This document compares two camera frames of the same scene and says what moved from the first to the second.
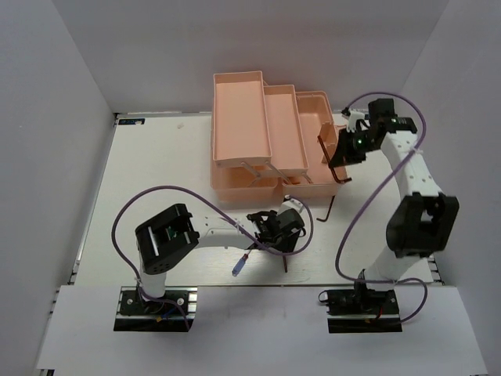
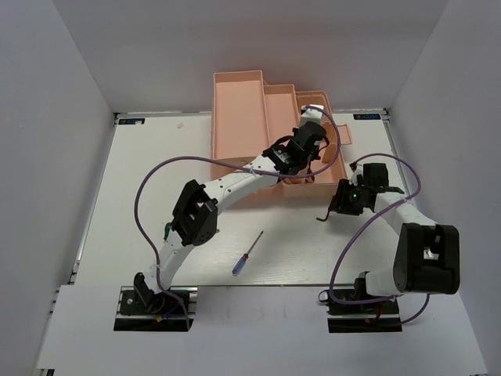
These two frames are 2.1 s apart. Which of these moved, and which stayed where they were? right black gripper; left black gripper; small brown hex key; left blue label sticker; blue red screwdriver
Moved: left black gripper; right black gripper
Stayed: small brown hex key; left blue label sticker; blue red screwdriver
